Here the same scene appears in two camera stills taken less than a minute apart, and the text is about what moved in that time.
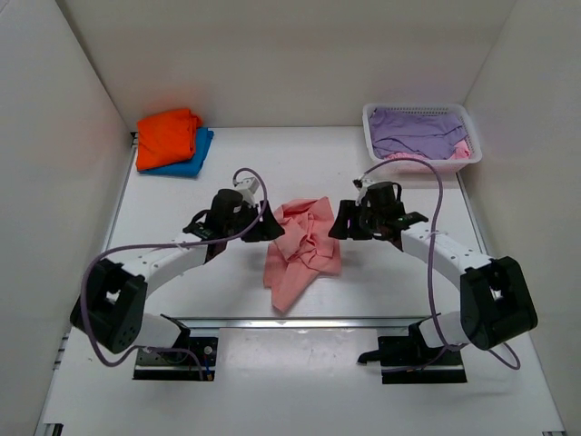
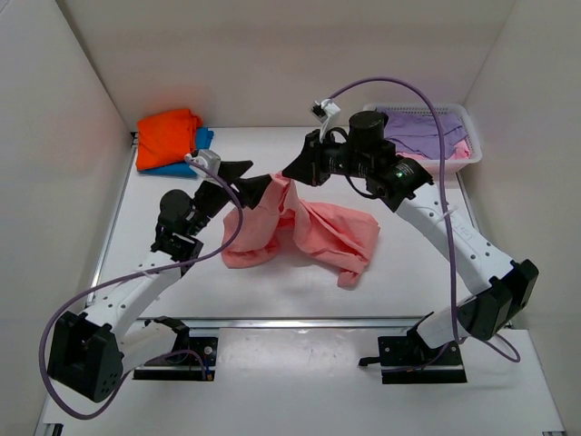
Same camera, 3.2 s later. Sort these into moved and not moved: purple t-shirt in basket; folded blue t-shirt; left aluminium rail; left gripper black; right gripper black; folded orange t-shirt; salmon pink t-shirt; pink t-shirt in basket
Moved: right gripper black; salmon pink t-shirt; left gripper black
Not moved: folded orange t-shirt; folded blue t-shirt; left aluminium rail; pink t-shirt in basket; purple t-shirt in basket
